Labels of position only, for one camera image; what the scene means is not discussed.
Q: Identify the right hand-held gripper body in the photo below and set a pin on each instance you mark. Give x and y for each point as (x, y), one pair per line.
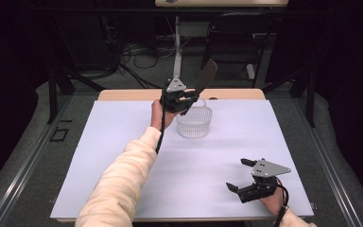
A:
(266, 171)

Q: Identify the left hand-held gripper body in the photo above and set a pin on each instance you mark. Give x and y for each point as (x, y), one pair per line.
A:
(170, 101)

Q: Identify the black kitchen knife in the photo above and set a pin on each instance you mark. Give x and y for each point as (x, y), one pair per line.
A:
(206, 75)

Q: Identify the white plastic basket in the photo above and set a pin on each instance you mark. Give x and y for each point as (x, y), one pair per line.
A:
(195, 124)

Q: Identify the person's left hand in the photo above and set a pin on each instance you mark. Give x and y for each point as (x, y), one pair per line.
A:
(159, 119)

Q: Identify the person's right hand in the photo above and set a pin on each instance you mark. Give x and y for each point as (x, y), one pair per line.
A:
(274, 201)

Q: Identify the white table mat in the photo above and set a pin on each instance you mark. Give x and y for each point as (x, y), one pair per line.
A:
(201, 170)

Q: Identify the wooden table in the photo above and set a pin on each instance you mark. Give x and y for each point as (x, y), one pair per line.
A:
(132, 94)

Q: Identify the black folding chair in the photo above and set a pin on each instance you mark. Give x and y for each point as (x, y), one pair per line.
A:
(233, 41)

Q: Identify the white-legged desk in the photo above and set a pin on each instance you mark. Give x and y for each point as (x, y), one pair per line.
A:
(223, 3)

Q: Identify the black metal frame stand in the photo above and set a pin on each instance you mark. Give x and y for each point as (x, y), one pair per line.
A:
(310, 94)
(53, 94)

